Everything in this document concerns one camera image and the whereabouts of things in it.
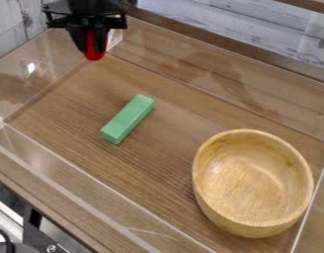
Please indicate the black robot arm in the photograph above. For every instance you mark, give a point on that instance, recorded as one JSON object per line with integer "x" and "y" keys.
{"x": 88, "y": 19}

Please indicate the green rectangular block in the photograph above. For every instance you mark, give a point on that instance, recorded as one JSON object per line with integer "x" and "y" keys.
{"x": 126, "y": 119}

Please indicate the black table leg bracket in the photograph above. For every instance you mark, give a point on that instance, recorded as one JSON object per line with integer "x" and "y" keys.
{"x": 34, "y": 237}

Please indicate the wooden bowl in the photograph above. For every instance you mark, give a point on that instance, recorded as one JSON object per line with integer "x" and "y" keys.
{"x": 252, "y": 182}

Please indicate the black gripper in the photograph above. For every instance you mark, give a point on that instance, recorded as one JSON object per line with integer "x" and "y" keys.
{"x": 77, "y": 15}

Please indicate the clear acrylic tray walls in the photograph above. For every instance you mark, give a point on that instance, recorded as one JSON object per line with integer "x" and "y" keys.
{"x": 121, "y": 196}

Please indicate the red plush strawberry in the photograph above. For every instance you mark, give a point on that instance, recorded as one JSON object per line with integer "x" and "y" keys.
{"x": 90, "y": 55}

